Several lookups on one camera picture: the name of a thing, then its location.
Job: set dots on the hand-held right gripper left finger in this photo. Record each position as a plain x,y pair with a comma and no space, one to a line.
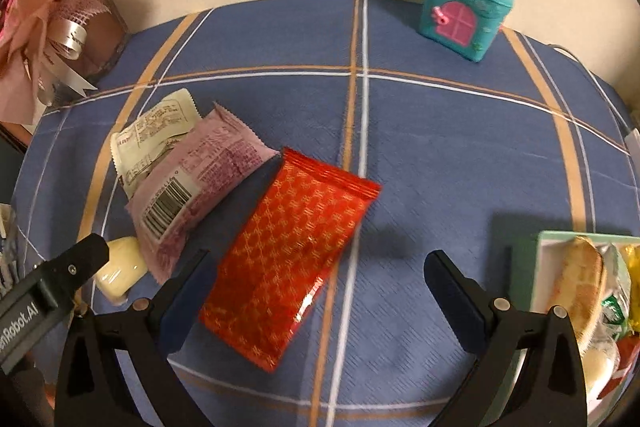
192,292

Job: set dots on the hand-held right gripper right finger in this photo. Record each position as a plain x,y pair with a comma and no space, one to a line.
455,302

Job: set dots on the white tray with teal rim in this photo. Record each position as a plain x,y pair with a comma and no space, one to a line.
545,267

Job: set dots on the red gold-patterned snack packet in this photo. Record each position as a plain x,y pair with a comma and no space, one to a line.
290,247

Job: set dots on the beige snack packet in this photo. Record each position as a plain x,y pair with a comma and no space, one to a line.
580,287

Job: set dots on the clear packet with white bun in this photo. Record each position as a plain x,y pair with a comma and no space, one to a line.
597,367

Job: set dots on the green and white snack packet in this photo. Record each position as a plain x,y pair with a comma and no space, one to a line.
615,312

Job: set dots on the yellow snack packet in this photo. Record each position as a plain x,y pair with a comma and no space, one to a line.
634,287

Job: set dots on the red packet with white label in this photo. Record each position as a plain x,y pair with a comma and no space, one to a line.
630,354

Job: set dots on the small white candy packet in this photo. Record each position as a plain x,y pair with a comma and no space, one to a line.
120,267

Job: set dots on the pink snack packet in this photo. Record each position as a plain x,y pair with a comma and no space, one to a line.
200,172

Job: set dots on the cream snack packet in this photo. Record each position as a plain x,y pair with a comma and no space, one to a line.
150,127

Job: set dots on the blue checked tablecloth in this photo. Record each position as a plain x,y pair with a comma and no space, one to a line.
425,132

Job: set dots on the pink paper bouquet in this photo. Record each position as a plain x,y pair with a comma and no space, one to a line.
50,7

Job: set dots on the teal toy house box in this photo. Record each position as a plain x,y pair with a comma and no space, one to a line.
465,7

